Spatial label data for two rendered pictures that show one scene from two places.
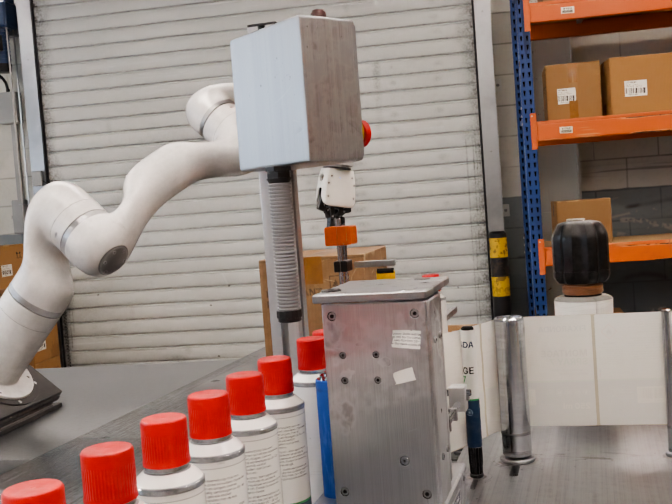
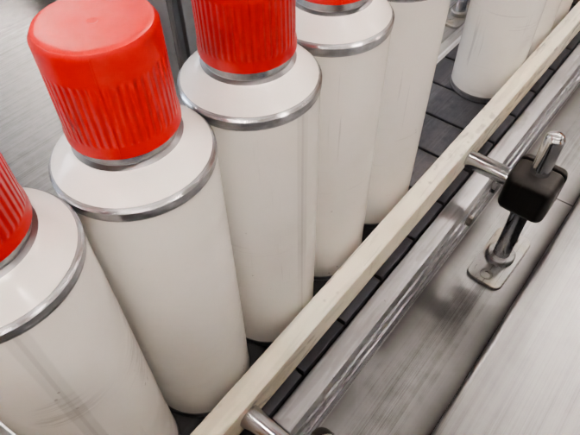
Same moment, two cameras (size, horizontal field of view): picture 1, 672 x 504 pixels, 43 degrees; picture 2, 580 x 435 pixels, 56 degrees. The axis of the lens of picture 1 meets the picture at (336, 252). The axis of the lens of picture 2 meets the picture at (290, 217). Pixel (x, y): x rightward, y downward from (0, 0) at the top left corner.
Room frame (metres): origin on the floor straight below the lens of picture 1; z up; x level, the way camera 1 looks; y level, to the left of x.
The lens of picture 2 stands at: (1.04, -0.12, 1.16)
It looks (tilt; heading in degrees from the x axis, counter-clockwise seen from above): 50 degrees down; 23
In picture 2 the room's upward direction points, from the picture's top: 1 degrees counter-clockwise
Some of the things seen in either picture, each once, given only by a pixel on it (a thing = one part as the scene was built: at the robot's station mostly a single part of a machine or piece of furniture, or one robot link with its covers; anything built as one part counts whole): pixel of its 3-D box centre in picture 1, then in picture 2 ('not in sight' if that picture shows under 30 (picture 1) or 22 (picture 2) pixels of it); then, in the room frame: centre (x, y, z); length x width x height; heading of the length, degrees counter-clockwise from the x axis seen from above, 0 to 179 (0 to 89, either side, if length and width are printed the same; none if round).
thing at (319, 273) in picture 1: (329, 309); not in sight; (2.04, 0.02, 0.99); 0.30 x 0.24 x 0.27; 167
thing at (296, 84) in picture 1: (297, 98); not in sight; (1.22, 0.04, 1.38); 0.17 x 0.10 x 0.19; 38
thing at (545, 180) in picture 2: not in sight; (525, 203); (1.31, -0.17, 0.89); 0.03 x 0.03 x 0.12; 73
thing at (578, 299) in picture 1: (584, 319); not in sight; (1.29, -0.36, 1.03); 0.09 x 0.09 x 0.30
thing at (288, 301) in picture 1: (284, 244); not in sight; (1.17, 0.07, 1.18); 0.04 x 0.04 x 0.21
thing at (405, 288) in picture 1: (383, 288); not in sight; (0.86, -0.05, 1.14); 0.14 x 0.11 x 0.01; 163
